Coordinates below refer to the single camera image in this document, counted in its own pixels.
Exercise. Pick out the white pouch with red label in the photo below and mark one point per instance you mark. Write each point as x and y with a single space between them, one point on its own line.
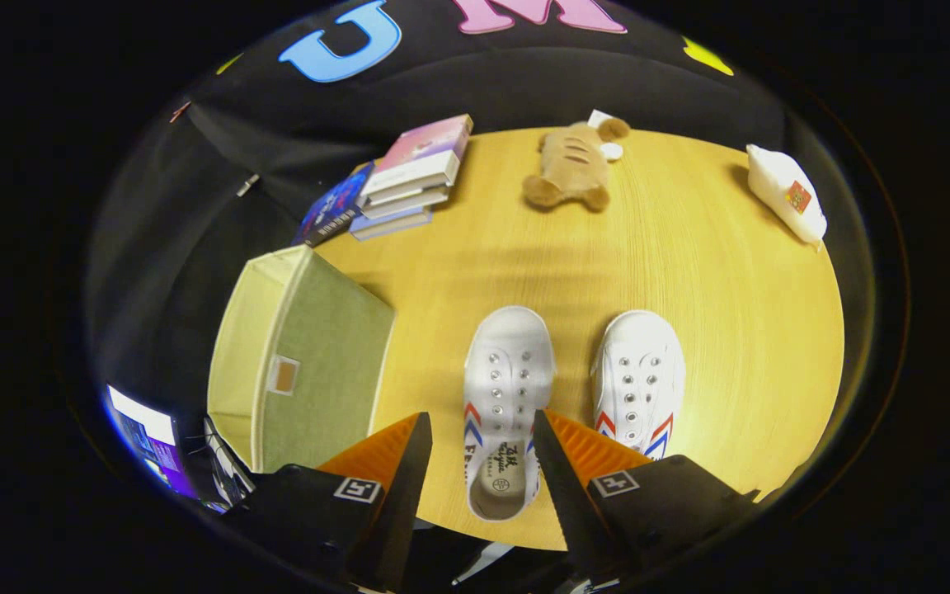
784 194

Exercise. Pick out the brown plush toy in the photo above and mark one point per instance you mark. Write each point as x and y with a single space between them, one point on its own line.
574 169

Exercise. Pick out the green fabric storage box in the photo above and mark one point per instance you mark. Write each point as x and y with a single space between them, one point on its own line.
326 338

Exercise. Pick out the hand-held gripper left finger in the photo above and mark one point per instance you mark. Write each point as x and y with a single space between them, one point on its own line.
397 511

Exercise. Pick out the computer monitor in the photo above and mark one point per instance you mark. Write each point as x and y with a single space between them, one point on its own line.
149 437

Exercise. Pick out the white canvas shoe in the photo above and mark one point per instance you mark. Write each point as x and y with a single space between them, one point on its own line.
640 363
508 363

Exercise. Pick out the copper clip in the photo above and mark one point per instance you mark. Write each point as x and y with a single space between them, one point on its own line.
181 111

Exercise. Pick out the thin white book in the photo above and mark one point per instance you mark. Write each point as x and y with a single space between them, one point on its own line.
392 224
409 202

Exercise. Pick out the pink cover book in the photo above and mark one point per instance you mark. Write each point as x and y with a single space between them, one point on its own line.
425 148

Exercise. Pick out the silver clip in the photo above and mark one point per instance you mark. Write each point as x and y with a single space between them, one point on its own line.
248 185

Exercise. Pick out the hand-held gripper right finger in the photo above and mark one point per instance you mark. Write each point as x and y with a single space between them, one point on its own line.
574 511

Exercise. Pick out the dark blue book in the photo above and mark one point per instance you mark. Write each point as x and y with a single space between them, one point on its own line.
333 206

